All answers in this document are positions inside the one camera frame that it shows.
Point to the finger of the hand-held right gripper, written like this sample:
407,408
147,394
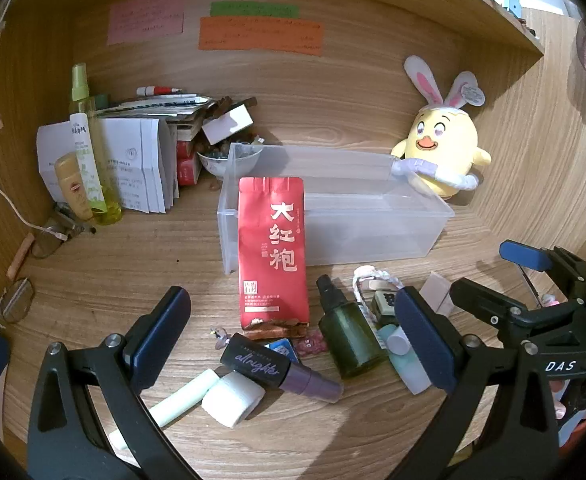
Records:
483,302
523,255

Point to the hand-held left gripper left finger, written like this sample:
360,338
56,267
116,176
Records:
160,340

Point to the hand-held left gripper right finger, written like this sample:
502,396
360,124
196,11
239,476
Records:
423,340

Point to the pale teal tube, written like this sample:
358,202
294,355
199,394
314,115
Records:
410,372

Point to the small clear charm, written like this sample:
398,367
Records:
219,338

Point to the pale green tube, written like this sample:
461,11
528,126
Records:
183,397

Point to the dark green spray bottle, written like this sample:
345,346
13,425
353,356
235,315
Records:
353,340

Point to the white cotton roll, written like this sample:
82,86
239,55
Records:
230,400

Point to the purple black cosmetic bottle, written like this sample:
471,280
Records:
258,360

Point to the small blue packet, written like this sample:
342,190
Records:
282,347

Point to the clear plastic storage box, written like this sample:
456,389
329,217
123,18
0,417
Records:
363,220

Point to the red tea packet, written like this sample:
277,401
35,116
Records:
273,240

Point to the person's right hand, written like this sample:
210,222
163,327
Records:
559,399

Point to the orange garment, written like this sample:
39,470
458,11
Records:
585,430

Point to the yellow chick plush toy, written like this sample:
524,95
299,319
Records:
443,140

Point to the wooden stick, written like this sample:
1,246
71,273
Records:
20,257

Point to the red carton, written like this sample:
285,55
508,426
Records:
188,165

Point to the folded white papers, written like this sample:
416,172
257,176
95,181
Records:
133,165

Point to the beige lotion bottle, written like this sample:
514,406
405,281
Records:
70,185

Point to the white ceramic bowl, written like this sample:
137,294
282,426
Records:
223,165

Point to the yellow green spray bottle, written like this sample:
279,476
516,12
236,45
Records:
90,150

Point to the small white box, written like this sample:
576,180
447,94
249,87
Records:
228,125

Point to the stack of books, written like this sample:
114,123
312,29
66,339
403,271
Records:
173,110

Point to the dark green jar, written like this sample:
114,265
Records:
103,100

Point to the red white marker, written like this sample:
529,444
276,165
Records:
158,91

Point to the orange paper note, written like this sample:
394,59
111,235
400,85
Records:
260,36

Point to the pink paper note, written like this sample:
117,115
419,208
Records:
145,17

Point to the green paper note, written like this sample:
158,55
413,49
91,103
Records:
253,9

